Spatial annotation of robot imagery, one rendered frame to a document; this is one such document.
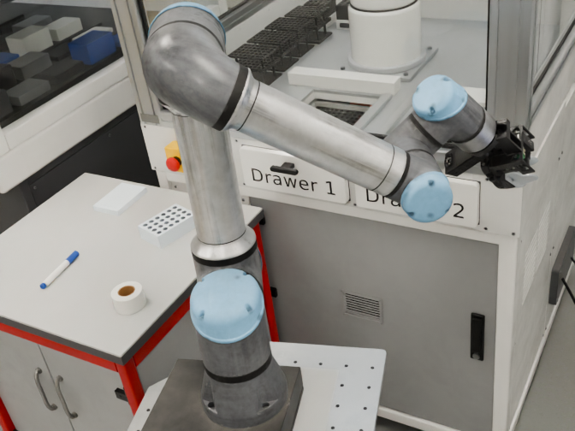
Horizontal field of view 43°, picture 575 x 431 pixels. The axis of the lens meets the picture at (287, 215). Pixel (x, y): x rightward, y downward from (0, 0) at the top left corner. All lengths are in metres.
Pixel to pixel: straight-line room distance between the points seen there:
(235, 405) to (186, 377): 0.17
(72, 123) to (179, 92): 1.35
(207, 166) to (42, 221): 0.98
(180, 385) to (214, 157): 0.44
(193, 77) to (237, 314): 0.38
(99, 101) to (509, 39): 1.37
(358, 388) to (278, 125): 0.58
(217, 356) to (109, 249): 0.76
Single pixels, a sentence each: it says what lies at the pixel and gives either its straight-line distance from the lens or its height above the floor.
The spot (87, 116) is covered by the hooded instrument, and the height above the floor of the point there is 0.86.
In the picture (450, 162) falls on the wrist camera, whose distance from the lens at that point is 1.39.
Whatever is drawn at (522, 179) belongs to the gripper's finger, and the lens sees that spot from 1.42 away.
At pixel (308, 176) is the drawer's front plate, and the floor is 0.88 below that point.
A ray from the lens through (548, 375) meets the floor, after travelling 2.51.
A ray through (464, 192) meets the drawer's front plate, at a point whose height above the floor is 0.91.
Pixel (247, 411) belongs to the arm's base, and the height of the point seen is 0.86.
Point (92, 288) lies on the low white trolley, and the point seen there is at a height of 0.76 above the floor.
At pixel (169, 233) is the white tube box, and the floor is 0.79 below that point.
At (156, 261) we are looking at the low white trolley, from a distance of 1.81.
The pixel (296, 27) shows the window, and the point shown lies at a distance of 1.67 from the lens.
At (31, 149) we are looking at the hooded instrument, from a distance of 2.24.
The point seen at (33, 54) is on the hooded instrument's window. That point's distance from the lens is 2.25.
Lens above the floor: 1.78
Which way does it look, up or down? 33 degrees down
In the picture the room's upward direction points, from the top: 8 degrees counter-clockwise
